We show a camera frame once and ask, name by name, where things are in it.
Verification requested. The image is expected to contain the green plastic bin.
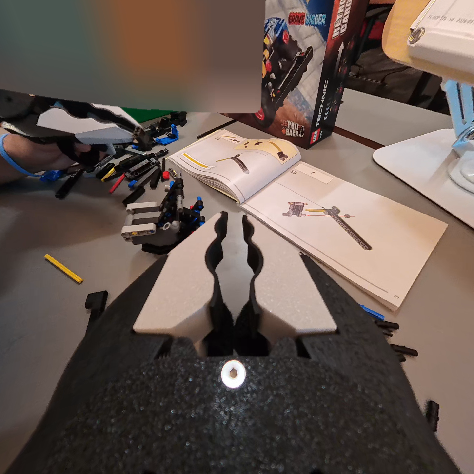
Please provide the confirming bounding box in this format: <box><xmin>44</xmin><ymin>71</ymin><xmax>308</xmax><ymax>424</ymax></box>
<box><xmin>122</xmin><ymin>107</ymin><xmax>175</xmax><ymax>120</ymax></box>

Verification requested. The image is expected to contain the pile of lego beams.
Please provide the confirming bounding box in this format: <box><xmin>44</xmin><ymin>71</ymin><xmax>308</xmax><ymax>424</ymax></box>
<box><xmin>39</xmin><ymin>111</ymin><xmax>189</xmax><ymax>206</ymax></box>

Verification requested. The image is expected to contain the open instruction booklet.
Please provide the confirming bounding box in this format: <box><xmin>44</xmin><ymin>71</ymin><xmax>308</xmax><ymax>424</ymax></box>
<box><xmin>165</xmin><ymin>129</ymin><xmax>449</xmax><ymax>312</ymax></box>

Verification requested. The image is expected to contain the yellow lego axle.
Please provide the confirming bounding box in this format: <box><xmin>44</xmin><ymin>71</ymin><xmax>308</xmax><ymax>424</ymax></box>
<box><xmin>44</xmin><ymin>254</ymin><xmax>83</xmax><ymax>284</ymax></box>

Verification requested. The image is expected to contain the lego set box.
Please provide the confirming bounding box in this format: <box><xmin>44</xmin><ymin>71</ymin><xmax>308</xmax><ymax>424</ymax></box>
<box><xmin>218</xmin><ymin>0</ymin><xmax>371</xmax><ymax>150</ymax></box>

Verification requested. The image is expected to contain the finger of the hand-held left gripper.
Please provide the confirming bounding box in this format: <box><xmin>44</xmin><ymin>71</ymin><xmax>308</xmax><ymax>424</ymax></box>
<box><xmin>36</xmin><ymin>108</ymin><xmax>136</xmax><ymax>146</ymax></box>
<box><xmin>54</xmin><ymin>102</ymin><xmax>146</xmax><ymax>140</ymax></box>

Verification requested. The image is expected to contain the white desk stand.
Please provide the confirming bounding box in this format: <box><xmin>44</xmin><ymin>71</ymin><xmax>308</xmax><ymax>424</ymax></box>
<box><xmin>373</xmin><ymin>0</ymin><xmax>474</xmax><ymax>229</ymax></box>

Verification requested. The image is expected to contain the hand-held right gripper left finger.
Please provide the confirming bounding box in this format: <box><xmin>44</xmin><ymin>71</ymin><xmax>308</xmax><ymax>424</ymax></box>
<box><xmin>133</xmin><ymin>211</ymin><xmax>235</xmax><ymax>357</ymax></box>

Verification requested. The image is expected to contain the black lego beam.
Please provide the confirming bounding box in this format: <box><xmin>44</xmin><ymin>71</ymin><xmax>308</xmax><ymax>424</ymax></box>
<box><xmin>85</xmin><ymin>291</ymin><xmax>109</xmax><ymax>334</ymax></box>

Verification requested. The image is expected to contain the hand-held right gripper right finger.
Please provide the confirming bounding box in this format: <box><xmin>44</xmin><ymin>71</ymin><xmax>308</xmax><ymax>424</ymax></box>
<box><xmin>235</xmin><ymin>214</ymin><xmax>338</xmax><ymax>357</ymax></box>

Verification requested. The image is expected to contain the blue wristband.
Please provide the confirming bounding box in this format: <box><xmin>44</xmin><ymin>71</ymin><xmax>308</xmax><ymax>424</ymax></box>
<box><xmin>0</xmin><ymin>133</ymin><xmax>38</xmax><ymax>178</ymax></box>

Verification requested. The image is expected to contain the blue curved lego panel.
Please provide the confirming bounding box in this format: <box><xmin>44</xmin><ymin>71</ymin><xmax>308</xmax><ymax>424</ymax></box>
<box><xmin>156</xmin><ymin>124</ymin><xmax>180</xmax><ymax>146</ymax></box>

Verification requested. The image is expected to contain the person's left hand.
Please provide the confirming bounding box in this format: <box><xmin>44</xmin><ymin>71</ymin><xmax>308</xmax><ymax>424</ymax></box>
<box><xmin>2</xmin><ymin>134</ymin><xmax>102</xmax><ymax>175</ymax></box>

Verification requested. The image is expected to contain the long black lego axle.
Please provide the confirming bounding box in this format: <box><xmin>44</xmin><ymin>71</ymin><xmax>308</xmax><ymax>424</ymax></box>
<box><xmin>196</xmin><ymin>124</ymin><xmax>233</xmax><ymax>139</ymax></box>

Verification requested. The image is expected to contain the partly built lego model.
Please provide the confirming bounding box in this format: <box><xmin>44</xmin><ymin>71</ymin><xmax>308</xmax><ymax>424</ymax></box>
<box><xmin>120</xmin><ymin>178</ymin><xmax>206</xmax><ymax>256</ymax></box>

